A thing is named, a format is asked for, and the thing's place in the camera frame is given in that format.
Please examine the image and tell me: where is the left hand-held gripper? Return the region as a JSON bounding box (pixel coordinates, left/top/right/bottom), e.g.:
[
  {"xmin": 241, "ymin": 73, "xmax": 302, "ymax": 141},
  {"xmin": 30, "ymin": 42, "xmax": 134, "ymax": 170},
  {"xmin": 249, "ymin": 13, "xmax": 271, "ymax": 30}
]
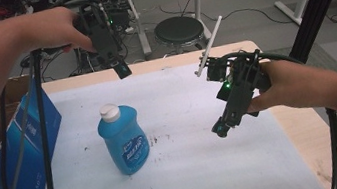
[{"xmin": 71, "ymin": 0, "xmax": 134, "ymax": 86}]

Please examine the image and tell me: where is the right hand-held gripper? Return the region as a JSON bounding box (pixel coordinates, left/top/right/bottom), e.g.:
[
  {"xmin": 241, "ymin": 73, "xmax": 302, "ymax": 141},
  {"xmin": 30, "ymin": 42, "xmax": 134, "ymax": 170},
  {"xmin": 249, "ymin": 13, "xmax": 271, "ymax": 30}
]
[{"xmin": 201, "ymin": 48, "xmax": 279, "ymax": 140}]

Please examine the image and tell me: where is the person's right hand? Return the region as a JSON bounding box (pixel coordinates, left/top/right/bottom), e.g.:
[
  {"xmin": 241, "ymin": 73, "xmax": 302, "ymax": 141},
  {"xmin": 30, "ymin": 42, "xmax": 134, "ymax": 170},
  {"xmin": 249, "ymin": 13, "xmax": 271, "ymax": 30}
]
[{"xmin": 240, "ymin": 53, "xmax": 324, "ymax": 118}]

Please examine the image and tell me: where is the person's left hand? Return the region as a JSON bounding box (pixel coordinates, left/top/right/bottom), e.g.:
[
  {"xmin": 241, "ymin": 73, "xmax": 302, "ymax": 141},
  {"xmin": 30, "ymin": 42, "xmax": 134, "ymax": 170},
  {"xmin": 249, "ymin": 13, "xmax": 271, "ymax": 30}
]
[{"xmin": 10, "ymin": 1, "xmax": 97, "ymax": 64}]

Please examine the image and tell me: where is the white antenna rod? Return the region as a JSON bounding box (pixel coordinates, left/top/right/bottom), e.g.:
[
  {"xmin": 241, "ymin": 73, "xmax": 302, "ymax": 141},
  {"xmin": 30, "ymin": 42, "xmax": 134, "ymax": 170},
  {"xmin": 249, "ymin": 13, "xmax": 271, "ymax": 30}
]
[{"xmin": 187, "ymin": 15, "xmax": 232, "ymax": 78}]

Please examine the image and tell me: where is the black round stool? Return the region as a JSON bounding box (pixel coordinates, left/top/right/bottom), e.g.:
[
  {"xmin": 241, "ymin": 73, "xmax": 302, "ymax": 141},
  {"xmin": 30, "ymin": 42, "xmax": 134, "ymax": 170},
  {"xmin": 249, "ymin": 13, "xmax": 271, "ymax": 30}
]
[{"xmin": 151, "ymin": 12, "xmax": 208, "ymax": 58}]

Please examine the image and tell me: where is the white table mat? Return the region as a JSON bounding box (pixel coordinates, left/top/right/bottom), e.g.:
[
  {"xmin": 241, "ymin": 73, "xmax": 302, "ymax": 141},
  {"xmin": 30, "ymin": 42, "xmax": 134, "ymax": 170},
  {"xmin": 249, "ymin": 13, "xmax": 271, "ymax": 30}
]
[{"xmin": 0, "ymin": 46, "xmax": 326, "ymax": 189}]

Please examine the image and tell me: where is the blue bottle with white cap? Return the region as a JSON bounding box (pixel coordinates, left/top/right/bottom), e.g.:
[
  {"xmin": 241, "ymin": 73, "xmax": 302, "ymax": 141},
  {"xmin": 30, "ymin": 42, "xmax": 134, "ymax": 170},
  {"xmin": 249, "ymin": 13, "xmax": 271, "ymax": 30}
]
[{"xmin": 93, "ymin": 97, "xmax": 155, "ymax": 180}]

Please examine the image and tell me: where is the blue cardboard box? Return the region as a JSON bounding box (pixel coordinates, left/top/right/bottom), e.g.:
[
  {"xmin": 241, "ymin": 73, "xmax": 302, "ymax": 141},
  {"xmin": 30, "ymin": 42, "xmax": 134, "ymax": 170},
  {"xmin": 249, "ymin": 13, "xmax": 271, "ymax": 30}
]
[{"xmin": 0, "ymin": 70, "xmax": 73, "ymax": 189}]

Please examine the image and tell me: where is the black floor cable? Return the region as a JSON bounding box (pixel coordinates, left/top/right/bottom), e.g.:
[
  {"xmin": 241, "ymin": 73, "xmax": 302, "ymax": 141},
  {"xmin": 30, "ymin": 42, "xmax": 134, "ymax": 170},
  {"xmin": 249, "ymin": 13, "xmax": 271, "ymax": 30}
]
[{"xmin": 158, "ymin": 0, "xmax": 295, "ymax": 44}]

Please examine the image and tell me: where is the black cable bundle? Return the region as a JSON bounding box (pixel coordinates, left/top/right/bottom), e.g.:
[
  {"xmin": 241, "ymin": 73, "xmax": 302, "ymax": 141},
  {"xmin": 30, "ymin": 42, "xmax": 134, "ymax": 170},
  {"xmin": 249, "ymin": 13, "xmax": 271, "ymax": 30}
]
[{"xmin": 318, "ymin": 105, "xmax": 337, "ymax": 189}]

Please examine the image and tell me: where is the thick black gripper cable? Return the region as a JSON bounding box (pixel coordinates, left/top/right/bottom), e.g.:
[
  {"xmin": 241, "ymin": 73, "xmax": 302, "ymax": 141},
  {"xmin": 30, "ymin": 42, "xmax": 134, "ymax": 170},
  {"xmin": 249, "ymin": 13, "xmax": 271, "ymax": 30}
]
[{"xmin": 24, "ymin": 48, "xmax": 64, "ymax": 189}]

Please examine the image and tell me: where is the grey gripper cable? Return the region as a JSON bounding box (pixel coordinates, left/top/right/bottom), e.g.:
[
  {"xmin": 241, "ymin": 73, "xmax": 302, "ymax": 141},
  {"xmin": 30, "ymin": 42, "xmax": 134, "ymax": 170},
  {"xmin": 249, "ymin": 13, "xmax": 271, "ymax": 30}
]
[{"xmin": 0, "ymin": 53, "xmax": 54, "ymax": 189}]

